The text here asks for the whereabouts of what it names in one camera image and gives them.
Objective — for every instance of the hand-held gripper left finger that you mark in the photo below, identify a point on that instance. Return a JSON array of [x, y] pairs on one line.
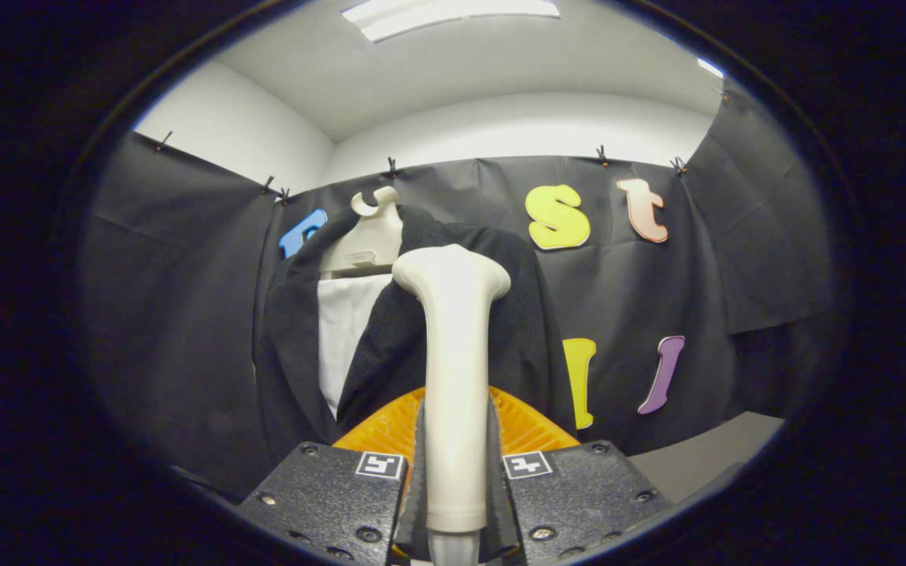
[[412, 511]]

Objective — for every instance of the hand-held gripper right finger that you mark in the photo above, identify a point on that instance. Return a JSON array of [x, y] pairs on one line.
[[500, 511]]

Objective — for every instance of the white garment steamer head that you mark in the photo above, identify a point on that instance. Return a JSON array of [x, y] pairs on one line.
[[453, 354]]

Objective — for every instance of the white shirt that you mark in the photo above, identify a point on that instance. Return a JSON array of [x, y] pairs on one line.
[[343, 330]]

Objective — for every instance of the black jacket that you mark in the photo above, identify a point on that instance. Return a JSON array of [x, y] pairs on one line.
[[296, 354]]

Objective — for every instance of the grey cabinet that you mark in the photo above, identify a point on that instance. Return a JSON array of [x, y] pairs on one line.
[[705, 456]]

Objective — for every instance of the cream plastic hanger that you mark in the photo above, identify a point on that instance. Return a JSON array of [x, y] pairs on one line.
[[366, 244]]

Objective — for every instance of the black backdrop cloth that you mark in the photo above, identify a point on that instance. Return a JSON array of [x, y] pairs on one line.
[[170, 314]]

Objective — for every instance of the ceiling light panel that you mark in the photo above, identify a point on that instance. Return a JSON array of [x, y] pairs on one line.
[[437, 14], [709, 67]]

